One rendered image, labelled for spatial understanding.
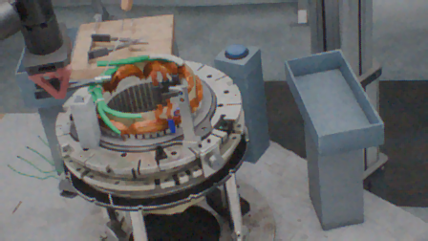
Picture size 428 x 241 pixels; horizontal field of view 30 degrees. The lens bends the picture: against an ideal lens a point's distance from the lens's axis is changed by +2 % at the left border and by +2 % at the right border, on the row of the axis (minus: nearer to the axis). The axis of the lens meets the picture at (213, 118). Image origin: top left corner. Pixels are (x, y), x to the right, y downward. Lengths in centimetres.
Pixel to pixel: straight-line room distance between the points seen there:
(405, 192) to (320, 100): 137
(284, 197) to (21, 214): 55
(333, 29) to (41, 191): 71
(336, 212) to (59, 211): 57
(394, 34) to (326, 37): 201
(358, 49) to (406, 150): 132
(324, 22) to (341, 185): 35
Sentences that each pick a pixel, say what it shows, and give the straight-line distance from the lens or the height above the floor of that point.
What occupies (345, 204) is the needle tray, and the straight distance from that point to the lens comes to 153.
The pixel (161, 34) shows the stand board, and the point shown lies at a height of 106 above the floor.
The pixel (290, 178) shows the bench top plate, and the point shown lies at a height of 78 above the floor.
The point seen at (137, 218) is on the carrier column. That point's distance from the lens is 135.
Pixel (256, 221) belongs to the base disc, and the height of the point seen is 80.
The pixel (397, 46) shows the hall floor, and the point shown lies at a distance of 358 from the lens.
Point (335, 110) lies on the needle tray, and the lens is 144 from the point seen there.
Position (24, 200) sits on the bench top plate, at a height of 78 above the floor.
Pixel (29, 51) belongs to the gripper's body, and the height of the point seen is 126.
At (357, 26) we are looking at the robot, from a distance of 165.
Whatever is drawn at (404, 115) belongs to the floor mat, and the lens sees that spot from 314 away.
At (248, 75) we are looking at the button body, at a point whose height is 100.
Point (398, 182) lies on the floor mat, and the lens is 284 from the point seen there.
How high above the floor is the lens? 187
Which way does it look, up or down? 35 degrees down
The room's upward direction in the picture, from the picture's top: 9 degrees counter-clockwise
